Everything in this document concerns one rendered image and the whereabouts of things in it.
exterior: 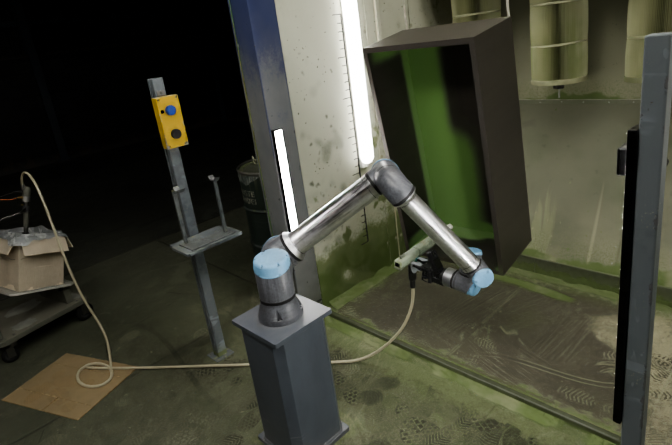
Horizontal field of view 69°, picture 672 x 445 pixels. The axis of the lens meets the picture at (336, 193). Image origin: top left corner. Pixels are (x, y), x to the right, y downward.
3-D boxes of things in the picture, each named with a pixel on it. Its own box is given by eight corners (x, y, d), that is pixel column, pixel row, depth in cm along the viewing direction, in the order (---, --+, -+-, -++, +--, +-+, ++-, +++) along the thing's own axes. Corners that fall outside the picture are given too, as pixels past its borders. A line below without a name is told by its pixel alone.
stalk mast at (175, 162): (222, 349, 300) (157, 77, 250) (227, 353, 296) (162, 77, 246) (213, 354, 296) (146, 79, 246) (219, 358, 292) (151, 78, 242)
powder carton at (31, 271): (-27, 283, 337) (-27, 226, 336) (38, 273, 374) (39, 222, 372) (12, 296, 309) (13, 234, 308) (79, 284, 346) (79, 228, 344)
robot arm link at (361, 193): (250, 264, 210) (389, 156, 199) (255, 247, 227) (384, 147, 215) (273, 288, 214) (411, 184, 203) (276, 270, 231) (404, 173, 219)
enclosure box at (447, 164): (437, 222, 311) (402, 29, 261) (531, 240, 270) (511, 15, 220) (406, 251, 289) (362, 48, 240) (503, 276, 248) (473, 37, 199)
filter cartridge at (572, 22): (551, 105, 298) (549, -44, 272) (518, 100, 332) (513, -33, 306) (604, 95, 303) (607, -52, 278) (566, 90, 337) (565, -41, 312)
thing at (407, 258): (402, 300, 241) (401, 259, 233) (394, 296, 245) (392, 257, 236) (454, 258, 273) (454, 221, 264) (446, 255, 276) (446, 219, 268)
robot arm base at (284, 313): (277, 332, 195) (273, 311, 192) (250, 317, 208) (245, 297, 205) (312, 310, 207) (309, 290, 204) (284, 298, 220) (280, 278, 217)
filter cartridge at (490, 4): (505, 91, 370) (501, -28, 343) (507, 99, 337) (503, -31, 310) (455, 96, 381) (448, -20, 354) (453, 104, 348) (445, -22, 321)
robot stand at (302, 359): (300, 474, 207) (274, 345, 187) (258, 439, 228) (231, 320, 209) (350, 429, 226) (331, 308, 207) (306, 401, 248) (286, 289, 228)
